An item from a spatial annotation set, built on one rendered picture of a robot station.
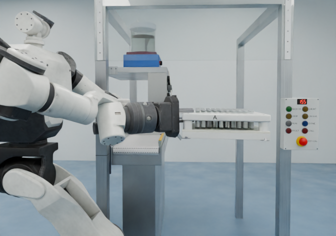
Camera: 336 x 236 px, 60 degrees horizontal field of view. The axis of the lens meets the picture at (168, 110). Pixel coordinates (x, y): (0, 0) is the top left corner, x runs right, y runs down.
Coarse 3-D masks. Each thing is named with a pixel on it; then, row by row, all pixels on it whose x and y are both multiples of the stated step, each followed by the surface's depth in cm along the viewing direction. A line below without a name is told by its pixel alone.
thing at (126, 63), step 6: (126, 60) 162; (132, 60) 162; (138, 60) 162; (144, 60) 162; (150, 60) 161; (156, 60) 161; (126, 66) 162; (132, 66) 162; (138, 66) 162; (144, 66) 162; (150, 66) 162; (156, 66) 161
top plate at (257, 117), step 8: (184, 112) 87; (192, 112) 87; (200, 112) 88; (256, 112) 93; (200, 120) 82; (208, 120) 82; (216, 120) 82; (224, 120) 81; (232, 120) 81; (240, 120) 81; (248, 120) 81; (256, 120) 80; (264, 120) 80
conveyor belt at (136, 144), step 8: (128, 136) 207; (136, 136) 207; (144, 136) 207; (152, 136) 207; (120, 144) 170; (128, 144) 170; (136, 144) 170; (144, 144) 170; (152, 144) 170; (120, 152) 162; (128, 152) 162; (136, 152) 162; (144, 152) 162; (152, 152) 162
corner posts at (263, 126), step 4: (184, 120) 83; (188, 120) 82; (184, 124) 83; (188, 124) 83; (260, 124) 81; (264, 124) 80; (184, 128) 83; (188, 128) 83; (260, 128) 81; (264, 128) 81
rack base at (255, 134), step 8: (192, 128) 85; (200, 128) 86; (224, 128) 87; (256, 128) 88; (184, 136) 82; (192, 136) 82; (200, 136) 82; (208, 136) 82; (216, 136) 82; (224, 136) 81; (232, 136) 81; (240, 136) 81; (248, 136) 81; (256, 136) 81; (264, 136) 80
